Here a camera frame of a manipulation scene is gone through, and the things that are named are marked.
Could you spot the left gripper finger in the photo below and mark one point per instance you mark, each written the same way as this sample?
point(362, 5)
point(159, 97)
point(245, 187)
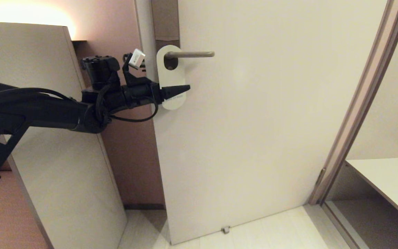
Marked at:
point(174, 91)

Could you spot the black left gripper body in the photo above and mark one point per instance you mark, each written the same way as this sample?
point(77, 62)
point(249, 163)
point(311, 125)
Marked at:
point(140, 95)

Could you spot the blue do-not-disturb door hanger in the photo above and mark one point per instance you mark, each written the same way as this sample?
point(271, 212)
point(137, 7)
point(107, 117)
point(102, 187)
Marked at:
point(173, 76)

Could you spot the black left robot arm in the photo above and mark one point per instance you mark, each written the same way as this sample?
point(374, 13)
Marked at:
point(29, 110)

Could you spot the metal lock plate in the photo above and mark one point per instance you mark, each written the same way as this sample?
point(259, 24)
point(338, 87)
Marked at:
point(164, 19)

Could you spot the white door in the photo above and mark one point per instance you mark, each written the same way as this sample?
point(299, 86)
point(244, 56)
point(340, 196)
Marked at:
point(254, 138)

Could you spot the dark skirting board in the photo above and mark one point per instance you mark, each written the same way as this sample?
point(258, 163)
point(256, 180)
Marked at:
point(143, 206)

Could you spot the beige upright panel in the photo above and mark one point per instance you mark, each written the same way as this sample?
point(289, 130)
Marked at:
point(64, 180)

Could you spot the small grey floor doorstop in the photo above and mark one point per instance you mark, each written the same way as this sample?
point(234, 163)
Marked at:
point(225, 230)

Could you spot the white shelf board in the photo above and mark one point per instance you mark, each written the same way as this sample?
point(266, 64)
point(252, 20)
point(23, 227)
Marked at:
point(392, 180)

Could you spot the black camera bracket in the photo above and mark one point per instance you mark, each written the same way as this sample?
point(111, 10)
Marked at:
point(135, 79)

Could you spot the beige door frame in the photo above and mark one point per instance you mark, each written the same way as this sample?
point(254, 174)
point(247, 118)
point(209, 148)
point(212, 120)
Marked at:
point(358, 103)

